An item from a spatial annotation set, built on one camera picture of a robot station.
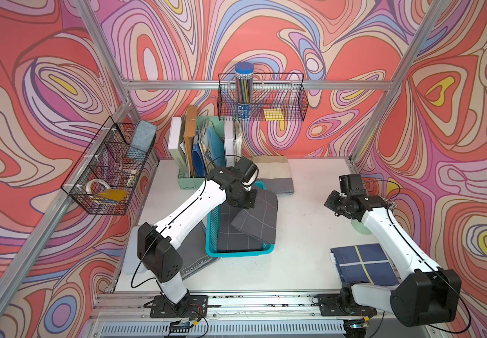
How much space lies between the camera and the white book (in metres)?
0.88

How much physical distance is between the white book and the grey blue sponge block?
75 mm

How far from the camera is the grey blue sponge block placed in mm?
799
